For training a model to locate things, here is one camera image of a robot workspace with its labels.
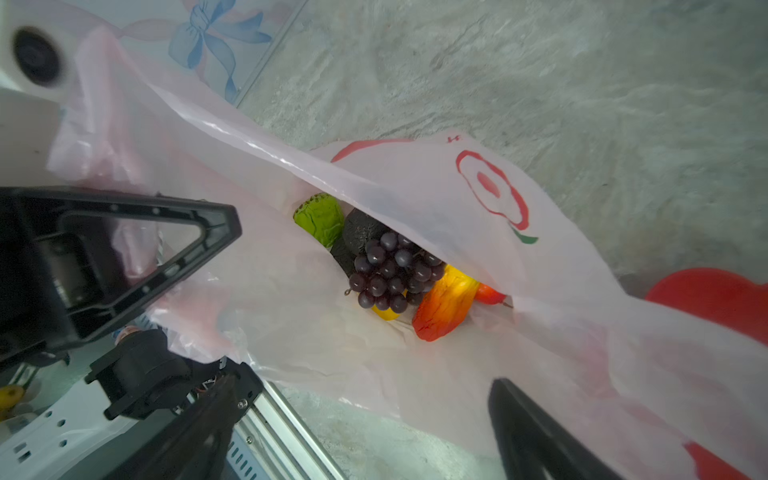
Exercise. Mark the red flower-shaped plate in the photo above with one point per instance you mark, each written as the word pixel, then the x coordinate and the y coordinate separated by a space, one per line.
pixel 718 296

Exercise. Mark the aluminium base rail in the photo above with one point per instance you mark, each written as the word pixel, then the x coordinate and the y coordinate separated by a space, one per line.
pixel 271 441

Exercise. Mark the pink plastic bag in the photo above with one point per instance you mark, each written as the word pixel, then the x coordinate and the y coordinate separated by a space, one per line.
pixel 634 381

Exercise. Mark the dark avocado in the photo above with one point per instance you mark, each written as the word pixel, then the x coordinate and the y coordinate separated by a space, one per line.
pixel 358 230

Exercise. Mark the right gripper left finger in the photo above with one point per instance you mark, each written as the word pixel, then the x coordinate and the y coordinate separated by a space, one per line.
pixel 193 445

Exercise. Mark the orange red chili pepper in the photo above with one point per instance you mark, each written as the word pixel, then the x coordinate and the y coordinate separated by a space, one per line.
pixel 445 306

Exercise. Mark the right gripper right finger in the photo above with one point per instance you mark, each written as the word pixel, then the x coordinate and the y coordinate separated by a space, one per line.
pixel 532 444

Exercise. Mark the green kiwi half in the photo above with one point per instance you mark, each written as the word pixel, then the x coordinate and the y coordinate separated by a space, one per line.
pixel 322 217

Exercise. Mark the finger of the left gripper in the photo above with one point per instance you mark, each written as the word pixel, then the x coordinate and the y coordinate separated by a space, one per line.
pixel 216 226

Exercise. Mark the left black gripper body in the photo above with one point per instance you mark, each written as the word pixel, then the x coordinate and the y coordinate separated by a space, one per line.
pixel 55 288

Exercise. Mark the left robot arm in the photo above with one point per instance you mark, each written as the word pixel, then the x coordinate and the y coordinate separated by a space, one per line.
pixel 127 384

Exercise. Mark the dark purple grape bunch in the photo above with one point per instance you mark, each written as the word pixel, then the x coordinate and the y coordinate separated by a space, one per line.
pixel 394 273

